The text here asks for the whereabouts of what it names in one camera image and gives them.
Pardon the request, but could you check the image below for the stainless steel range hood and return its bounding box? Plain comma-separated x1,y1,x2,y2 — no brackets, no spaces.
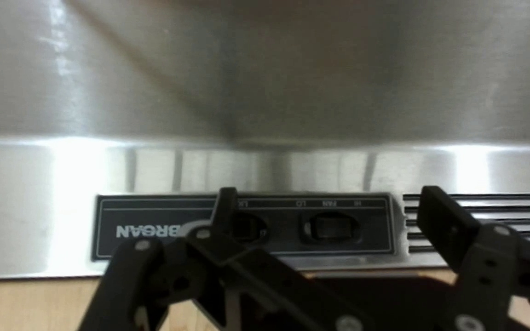
0,0,530,279

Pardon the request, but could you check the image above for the black fan rocker switch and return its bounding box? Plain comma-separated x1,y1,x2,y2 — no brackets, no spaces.
301,211,358,243

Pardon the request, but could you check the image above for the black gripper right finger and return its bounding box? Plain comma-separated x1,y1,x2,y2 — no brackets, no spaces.
415,186,530,331

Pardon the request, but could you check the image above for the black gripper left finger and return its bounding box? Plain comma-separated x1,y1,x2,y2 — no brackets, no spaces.
76,188,375,331

